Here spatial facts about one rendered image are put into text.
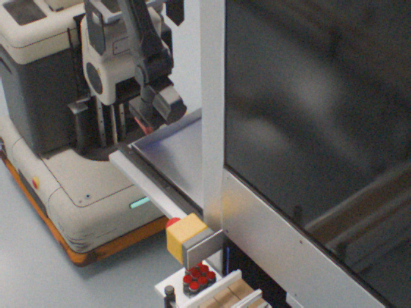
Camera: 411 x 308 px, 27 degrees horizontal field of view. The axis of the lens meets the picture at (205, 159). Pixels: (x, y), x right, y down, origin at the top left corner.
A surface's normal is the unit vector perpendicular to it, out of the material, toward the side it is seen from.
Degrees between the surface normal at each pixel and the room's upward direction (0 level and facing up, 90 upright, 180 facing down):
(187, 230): 0
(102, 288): 0
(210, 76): 90
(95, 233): 90
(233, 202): 90
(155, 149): 0
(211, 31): 90
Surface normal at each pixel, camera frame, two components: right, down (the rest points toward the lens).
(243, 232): -0.79, 0.44
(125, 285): -0.01, -0.72
